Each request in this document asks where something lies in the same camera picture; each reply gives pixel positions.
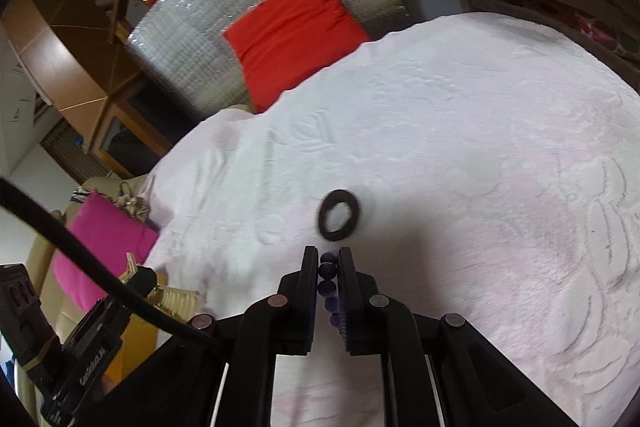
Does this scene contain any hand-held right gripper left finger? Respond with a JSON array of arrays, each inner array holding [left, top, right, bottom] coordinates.
[[107, 246, 321, 427]]

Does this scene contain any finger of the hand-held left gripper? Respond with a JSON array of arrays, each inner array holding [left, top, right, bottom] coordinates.
[[117, 267, 157, 303]]

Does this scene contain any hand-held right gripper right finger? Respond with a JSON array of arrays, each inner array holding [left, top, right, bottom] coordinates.
[[337, 247, 581, 427]]

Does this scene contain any purple bead bracelet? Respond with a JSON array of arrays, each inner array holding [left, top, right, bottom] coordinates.
[[317, 251, 343, 330]]

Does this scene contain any beige hair claw clip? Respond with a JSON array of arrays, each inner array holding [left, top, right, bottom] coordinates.
[[120, 252, 201, 320]]

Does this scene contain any orange cardboard box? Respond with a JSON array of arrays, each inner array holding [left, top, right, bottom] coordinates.
[[102, 269, 173, 390]]

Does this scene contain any pink pillow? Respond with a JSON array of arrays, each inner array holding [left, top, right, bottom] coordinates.
[[52, 194, 161, 310]]

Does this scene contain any beige leather chair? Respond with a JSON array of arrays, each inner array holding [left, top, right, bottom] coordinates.
[[25, 174, 146, 408]]

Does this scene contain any white blanket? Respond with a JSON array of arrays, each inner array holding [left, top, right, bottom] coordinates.
[[135, 12, 640, 427]]

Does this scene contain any silver foil insulation mat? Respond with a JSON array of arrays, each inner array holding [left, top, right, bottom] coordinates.
[[127, 0, 408, 122]]

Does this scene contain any red pillow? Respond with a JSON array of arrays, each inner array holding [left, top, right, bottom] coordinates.
[[223, 0, 371, 114]]

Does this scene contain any beige drawstring pouch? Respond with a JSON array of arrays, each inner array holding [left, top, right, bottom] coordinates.
[[115, 179, 151, 223]]

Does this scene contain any black cable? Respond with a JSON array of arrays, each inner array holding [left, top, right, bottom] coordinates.
[[0, 179, 223, 350]]

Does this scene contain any black hair tie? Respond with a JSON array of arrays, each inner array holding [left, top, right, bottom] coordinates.
[[317, 189, 362, 242]]

